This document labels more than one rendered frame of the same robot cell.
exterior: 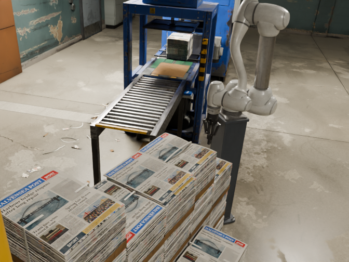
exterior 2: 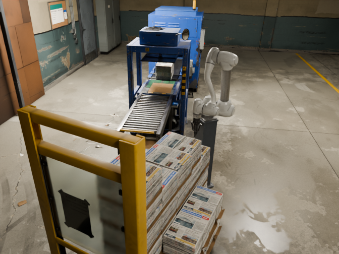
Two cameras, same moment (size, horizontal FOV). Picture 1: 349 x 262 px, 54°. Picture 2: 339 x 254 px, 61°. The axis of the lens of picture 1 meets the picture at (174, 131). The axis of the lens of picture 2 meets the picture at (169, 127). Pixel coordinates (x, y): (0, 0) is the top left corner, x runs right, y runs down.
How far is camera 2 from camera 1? 0.88 m
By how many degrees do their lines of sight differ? 3
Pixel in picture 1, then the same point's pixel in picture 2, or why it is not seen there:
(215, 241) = (204, 193)
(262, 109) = (226, 113)
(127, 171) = (152, 154)
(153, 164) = (166, 150)
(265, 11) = (224, 56)
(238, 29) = (209, 67)
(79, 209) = not seen: hidden behind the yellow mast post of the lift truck
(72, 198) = not seen: hidden behind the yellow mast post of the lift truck
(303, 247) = (258, 198)
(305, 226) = (259, 186)
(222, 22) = (192, 49)
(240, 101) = (213, 110)
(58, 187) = not seen: hidden behind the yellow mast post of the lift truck
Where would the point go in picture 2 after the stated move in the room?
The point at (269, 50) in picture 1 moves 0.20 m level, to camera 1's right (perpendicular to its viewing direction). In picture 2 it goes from (227, 78) to (246, 78)
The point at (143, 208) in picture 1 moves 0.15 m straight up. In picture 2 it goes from (166, 173) to (166, 157)
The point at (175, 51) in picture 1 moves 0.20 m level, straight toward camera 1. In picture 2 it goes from (162, 74) to (162, 77)
